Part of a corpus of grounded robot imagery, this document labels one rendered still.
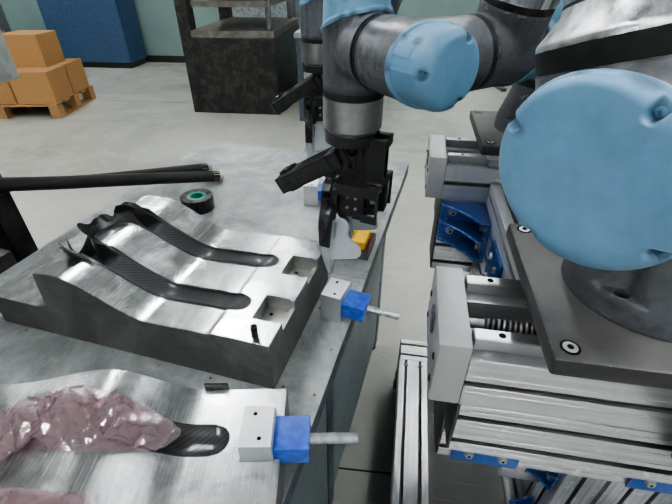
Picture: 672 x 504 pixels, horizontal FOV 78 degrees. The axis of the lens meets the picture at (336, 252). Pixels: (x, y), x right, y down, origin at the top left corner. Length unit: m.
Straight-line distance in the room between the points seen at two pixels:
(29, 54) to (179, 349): 5.03
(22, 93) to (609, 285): 5.32
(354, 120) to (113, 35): 7.17
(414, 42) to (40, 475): 0.53
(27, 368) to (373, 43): 0.67
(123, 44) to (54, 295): 6.92
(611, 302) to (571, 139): 0.21
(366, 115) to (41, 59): 5.09
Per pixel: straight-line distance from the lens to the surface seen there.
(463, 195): 0.89
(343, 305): 0.69
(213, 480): 0.51
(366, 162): 0.54
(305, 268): 0.72
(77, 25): 7.88
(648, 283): 0.43
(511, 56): 0.50
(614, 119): 0.25
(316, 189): 1.03
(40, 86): 5.31
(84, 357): 0.77
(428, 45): 0.40
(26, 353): 0.83
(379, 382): 1.65
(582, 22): 0.28
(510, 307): 0.52
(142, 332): 0.68
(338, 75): 0.50
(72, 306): 0.74
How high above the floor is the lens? 1.30
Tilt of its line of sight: 35 degrees down
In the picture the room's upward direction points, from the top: straight up
